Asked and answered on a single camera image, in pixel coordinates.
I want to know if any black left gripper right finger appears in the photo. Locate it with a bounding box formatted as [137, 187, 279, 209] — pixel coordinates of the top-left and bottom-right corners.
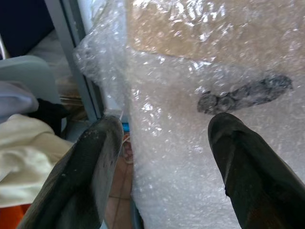
[207, 112, 305, 229]

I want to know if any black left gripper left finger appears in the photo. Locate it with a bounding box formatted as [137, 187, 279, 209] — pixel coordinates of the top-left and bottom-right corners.
[17, 115, 125, 229]

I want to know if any cream white garment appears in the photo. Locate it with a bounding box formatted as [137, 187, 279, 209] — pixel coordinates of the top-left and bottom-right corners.
[0, 114, 75, 208]

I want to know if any black garment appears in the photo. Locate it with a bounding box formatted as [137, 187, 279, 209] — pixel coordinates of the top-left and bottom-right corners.
[28, 97, 70, 138]

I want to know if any orange cloth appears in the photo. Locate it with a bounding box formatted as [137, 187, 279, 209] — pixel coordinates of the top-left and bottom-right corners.
[0, 203, 31, 229]

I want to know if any clear bubble wrap sheet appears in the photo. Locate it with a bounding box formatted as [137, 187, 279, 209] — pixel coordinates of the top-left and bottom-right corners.
[73, 0, 305, 229]

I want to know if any pale lilac garment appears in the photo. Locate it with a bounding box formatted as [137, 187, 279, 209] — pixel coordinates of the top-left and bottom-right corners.
[0, 80, 40, 124]

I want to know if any grey plastic laundry basket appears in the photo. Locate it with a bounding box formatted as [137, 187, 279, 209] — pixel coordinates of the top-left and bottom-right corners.
[0, 55, 62, 105]

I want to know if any brown cardboard box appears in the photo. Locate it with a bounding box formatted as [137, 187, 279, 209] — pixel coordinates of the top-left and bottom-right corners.
[125, 0, 305, 70]

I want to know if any dark navy fabric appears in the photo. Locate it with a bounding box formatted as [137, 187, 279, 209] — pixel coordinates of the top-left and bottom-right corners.
[0, 0, 55, 58]

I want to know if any grey metal frame post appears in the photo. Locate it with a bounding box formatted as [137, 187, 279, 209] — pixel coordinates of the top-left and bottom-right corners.
[44, 0, 105, 121]

